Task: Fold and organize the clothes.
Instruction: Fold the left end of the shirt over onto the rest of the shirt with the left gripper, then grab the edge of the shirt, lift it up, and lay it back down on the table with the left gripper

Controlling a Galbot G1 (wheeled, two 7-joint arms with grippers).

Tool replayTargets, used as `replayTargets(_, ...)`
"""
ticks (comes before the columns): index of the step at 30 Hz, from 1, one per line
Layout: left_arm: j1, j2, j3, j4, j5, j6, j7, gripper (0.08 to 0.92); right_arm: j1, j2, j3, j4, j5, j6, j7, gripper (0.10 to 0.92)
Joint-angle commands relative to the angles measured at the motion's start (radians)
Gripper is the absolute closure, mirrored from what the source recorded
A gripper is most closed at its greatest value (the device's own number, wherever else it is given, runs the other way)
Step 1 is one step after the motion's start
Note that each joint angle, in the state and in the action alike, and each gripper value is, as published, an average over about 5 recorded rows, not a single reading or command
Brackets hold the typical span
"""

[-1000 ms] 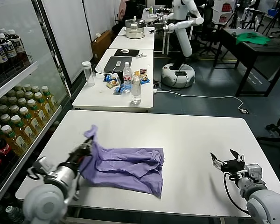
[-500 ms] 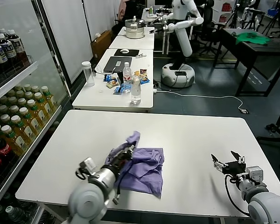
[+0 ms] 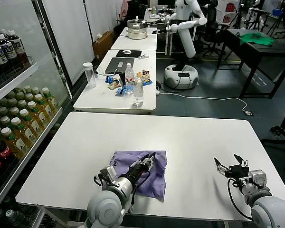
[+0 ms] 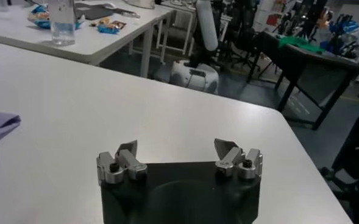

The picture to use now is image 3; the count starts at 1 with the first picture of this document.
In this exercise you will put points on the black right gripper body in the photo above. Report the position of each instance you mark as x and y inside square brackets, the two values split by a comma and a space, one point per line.
[237, 171]

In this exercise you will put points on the white humanoid robot short arm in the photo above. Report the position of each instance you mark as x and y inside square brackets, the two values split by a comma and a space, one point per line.
[167, 17]

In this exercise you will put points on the white humanoid robot body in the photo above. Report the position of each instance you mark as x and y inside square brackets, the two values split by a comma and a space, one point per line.
[187, 45]

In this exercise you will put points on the clear unlabelled water bottle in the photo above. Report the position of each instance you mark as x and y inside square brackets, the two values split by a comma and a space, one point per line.
[138, 92]

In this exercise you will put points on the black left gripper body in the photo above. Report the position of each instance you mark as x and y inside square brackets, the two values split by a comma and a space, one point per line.
[141, 168]

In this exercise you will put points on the beige snack packet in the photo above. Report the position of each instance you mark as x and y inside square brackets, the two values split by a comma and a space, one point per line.
[114, 85]

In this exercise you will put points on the black tripod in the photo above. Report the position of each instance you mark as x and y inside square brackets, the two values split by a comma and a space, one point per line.
[237, 16]

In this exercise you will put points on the white humanoid robot long arm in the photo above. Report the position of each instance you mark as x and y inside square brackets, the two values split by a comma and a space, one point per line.
[190, 23]

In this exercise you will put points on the grey laptop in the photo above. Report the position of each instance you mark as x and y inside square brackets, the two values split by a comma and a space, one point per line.
[120, 65]

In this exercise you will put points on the clear jar white lid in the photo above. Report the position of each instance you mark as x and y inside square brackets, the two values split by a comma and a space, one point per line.
[89, 76]

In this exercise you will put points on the right wrist grey camera box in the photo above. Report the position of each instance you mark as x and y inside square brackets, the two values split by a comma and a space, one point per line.
[258, 178]

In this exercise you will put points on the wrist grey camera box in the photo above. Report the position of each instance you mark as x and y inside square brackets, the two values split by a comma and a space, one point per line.
[108, 174]
[258, 178]

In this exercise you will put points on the clear bottle green cap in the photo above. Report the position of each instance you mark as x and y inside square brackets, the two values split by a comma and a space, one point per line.
[16, 217]

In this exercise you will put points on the green cloth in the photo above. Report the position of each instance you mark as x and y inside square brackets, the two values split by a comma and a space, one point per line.
[256, 39]

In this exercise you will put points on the small green bottle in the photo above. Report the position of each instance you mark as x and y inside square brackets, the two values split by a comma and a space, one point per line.
[154, 10]

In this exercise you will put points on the robot right arm grey white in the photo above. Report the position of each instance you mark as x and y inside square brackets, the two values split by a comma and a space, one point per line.
[268, 209]

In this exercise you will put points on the black chair base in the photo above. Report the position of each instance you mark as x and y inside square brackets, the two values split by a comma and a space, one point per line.
[275, 141]

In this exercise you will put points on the white power strip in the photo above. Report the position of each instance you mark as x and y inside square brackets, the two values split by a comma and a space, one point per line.
[157, 90]

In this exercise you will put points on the black metal table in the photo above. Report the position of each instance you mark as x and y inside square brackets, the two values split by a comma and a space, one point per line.
[266, 51]

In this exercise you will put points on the blue snack packet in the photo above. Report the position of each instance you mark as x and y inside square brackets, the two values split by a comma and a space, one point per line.
[147, 82]
[128, 88]
[121, 91]
[111, 79]

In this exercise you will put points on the pink garment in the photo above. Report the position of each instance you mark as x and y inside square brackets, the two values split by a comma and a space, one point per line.
[125, 8]

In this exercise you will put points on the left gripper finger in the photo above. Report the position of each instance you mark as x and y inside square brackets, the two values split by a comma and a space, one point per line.
[152, 160]
[145, 158]

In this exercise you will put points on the brown cardboard box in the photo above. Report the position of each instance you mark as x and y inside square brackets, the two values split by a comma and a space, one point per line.
[103, 45]

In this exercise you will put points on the robot left arm grey white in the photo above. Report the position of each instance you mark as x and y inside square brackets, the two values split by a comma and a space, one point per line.
[109, 209]

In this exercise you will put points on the yellow snack packet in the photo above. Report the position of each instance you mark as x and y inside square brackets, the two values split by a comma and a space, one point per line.
[139, 74]

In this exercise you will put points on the long white table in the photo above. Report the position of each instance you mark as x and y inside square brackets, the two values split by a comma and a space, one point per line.
[92, 99]

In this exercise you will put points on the left wrist grey camera box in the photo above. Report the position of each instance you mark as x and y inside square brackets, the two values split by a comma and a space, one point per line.
[108, 174]

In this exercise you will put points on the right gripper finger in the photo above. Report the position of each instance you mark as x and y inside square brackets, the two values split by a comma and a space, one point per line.
[222, 168]
[242, 162]

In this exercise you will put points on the red label water bottle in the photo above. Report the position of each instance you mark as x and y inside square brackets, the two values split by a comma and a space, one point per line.
[130, 76]

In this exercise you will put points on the purple t-shirt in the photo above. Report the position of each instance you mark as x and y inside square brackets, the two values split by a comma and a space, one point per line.
[154, 180]

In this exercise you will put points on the white computer mouse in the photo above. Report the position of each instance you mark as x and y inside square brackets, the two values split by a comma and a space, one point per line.
[126, 51]

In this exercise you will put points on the black office chair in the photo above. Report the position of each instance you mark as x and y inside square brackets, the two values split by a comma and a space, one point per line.
[212, 14]

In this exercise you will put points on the dark snack packet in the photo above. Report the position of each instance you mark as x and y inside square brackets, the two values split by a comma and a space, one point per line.
[145, 74]

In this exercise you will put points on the white shelf red boxes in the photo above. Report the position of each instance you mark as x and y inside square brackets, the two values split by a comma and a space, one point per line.
[226, 12]

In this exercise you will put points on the glass door drinks cabinet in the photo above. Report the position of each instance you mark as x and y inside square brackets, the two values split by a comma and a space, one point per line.
[14, 76]

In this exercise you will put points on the black mouse pad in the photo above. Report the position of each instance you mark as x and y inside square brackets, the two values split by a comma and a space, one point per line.
[135, 53]

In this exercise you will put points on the short white table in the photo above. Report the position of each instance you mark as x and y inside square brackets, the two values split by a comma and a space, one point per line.
[133, 44]

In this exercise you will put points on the small metal keys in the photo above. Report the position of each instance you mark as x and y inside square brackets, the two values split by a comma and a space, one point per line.
[143, 56]

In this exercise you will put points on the steel steamer pot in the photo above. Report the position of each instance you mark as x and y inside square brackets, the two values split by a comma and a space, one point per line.
[137, 31]

